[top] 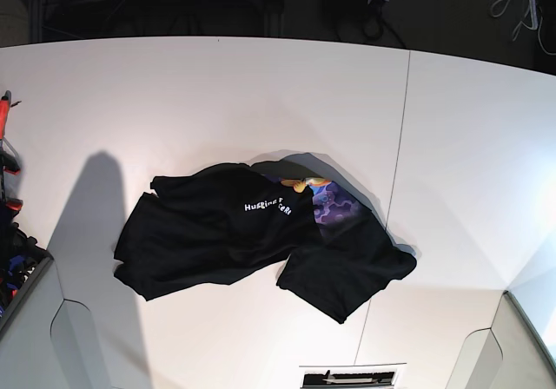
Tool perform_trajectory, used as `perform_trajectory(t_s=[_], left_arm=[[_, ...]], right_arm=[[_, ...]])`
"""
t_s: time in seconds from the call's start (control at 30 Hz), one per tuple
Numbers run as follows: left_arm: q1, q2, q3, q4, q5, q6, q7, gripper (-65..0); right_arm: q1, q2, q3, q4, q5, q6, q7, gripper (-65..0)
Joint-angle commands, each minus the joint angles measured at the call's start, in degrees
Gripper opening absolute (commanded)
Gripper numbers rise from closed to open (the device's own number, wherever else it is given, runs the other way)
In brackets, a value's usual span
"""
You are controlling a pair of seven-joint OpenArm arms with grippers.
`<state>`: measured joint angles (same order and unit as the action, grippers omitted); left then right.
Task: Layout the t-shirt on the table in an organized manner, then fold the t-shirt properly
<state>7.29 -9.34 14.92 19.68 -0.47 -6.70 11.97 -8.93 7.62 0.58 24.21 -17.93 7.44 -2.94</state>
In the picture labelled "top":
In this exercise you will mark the black printed t-shirt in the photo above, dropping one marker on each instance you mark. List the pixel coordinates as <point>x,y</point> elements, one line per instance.
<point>230,220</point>

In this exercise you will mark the orange handled tool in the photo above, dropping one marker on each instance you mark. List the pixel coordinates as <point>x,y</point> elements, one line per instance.
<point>8,162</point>

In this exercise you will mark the black white label plate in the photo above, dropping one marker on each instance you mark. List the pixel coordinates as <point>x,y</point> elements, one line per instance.
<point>367,376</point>

